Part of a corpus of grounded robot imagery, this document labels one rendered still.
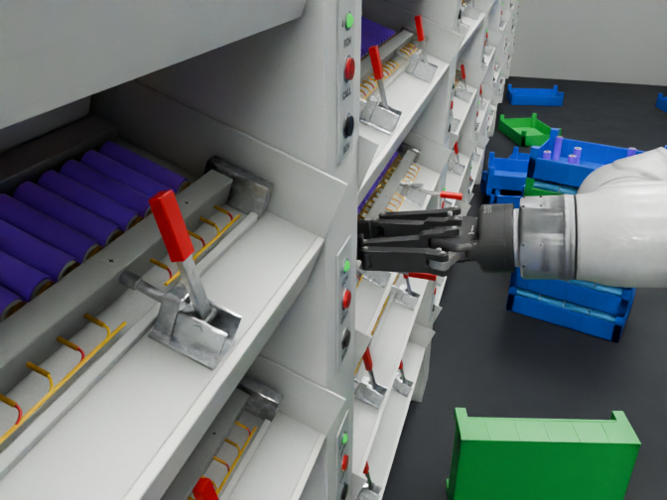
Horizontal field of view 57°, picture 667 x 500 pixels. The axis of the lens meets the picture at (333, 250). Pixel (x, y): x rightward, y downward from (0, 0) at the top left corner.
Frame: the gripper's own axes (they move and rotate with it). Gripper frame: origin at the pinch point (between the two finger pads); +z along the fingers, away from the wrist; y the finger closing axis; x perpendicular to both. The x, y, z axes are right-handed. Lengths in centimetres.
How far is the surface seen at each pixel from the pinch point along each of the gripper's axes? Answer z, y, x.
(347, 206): -7.3, 16.2, -11.0
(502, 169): -8, -184, 58
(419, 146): -1.6, -47.4, 3.8
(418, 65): -5.8, -30.8, -13.7
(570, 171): -30, -90, 25
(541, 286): -23, -90, 58
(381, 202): -0.3, -20.8, 3.9
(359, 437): 0.4, 2.9, 28.0
